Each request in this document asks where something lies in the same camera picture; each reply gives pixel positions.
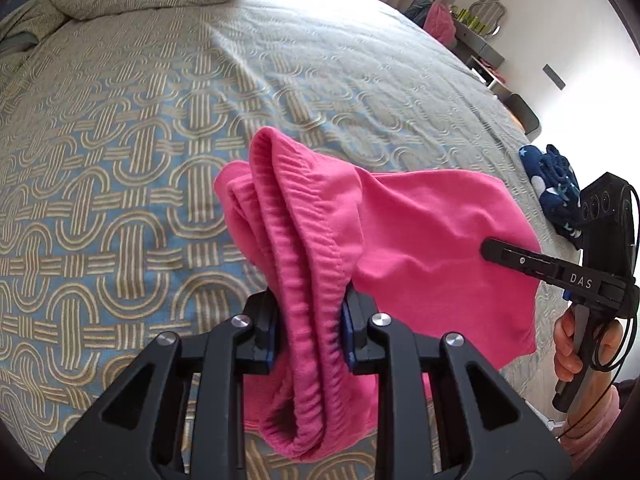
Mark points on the green bottles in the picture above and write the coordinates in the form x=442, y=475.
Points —
x=470, y=19

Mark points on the person's right forearm pink sleeve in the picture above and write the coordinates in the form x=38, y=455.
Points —
x=600, y=420

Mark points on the navy star print garment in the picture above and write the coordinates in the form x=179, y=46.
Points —
x=550, y=185

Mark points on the patterned grey blue bedspread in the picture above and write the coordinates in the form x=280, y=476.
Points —
x=150, y=135

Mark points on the pink pants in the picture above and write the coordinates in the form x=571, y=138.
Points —
x=425, y=230

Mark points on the dark cloth pile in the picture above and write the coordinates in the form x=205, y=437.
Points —
x=416, y=10

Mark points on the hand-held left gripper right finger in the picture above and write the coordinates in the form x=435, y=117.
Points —
x=356, y=332

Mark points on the pink cloth pile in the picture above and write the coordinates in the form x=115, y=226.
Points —
x=440, y=25

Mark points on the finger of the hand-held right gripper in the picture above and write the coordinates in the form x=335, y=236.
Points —
x=515, y=259

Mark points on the grey chair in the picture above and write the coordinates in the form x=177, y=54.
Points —
x=522, y=112

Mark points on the grey wall switch plate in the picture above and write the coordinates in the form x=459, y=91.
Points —
x=554, y=76

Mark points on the grey desk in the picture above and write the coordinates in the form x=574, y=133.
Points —
x=482, y=50

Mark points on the grey scalloped frame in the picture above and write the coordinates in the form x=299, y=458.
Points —
x=492, y=7

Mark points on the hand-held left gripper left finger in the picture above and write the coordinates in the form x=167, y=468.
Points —
x=262, y=332

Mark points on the person's right hand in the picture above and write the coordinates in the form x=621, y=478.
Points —
x=564, y=350

